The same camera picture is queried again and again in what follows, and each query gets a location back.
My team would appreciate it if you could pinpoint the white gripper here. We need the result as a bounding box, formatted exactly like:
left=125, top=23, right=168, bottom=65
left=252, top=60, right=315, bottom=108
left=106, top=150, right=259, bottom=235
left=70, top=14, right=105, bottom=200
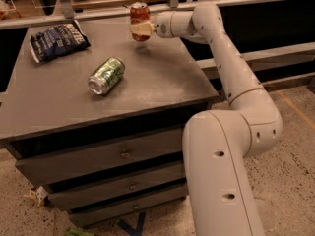
left=130, top=12, right=173, bottom=38

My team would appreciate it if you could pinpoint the red coke can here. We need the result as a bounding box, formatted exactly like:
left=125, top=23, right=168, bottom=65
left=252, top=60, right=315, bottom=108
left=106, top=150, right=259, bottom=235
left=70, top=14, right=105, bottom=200
left=130, top=2, right=150, bottom=42

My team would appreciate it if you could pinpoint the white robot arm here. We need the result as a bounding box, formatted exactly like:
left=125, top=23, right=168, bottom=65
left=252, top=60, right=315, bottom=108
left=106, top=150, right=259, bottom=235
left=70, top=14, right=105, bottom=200
left=130, top=2, right=283, bottom=236

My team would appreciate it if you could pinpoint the green soda can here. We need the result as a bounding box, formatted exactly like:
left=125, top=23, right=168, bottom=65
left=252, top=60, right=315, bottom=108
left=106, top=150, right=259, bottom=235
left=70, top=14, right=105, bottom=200
left=88, top=57, right=125, bottom=95

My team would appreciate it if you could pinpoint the blue chip bag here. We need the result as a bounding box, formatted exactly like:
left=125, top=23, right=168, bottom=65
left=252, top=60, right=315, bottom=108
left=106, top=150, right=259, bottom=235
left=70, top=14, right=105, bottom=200
left=30, top=21, right=91, bottom=63

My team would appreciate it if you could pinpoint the grey drawer cabinet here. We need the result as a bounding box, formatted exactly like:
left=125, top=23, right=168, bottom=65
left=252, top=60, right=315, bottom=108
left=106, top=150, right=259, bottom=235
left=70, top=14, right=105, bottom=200
left=0, top=22, right=217, bottom=215

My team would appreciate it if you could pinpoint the top grey drawer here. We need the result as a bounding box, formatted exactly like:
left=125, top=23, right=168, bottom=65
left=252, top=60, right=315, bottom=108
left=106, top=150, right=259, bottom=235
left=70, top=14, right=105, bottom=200
left=16, top=128, right=182, bottom=186

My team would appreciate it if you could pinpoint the grey drawer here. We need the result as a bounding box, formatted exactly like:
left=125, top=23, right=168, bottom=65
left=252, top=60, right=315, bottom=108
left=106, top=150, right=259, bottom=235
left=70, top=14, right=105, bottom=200
left=69, top=183, right=188, bottom=227
left=16, top=128, right=182, bottom=186
left=49, top=161, right=184, bottom=211

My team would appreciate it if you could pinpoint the middle grey drawer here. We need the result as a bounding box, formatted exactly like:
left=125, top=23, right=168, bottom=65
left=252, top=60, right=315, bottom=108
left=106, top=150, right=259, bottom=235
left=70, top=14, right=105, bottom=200
left=49, top=161, right=184, bottom=211

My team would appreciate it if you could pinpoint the crumpled tape scrap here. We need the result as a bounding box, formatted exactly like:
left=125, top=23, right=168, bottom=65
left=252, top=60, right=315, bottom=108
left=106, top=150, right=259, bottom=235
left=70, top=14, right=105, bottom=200
left=24, top=186, right=48, bottom=207

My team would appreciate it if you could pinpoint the bottom grey drawer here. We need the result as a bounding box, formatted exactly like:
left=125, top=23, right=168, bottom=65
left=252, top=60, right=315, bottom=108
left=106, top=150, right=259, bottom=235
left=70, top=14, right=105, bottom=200
left=69, top=183, right=188, bottom=227

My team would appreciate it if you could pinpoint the blue floor tape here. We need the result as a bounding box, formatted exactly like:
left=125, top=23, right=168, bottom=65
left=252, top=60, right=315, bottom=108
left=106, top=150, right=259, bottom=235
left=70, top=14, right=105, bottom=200
left=117, top=211, right=147, bottom=236

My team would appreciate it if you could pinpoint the green object on floor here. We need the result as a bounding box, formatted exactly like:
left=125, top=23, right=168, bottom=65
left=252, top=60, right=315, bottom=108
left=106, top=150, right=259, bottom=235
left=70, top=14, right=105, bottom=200
left=64, top=228, right=95, bottom=236

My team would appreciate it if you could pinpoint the metal railing frame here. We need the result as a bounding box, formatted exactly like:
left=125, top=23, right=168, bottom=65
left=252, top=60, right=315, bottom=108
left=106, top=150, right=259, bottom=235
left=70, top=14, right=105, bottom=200
left=0, top=0, right=315, bottom=96

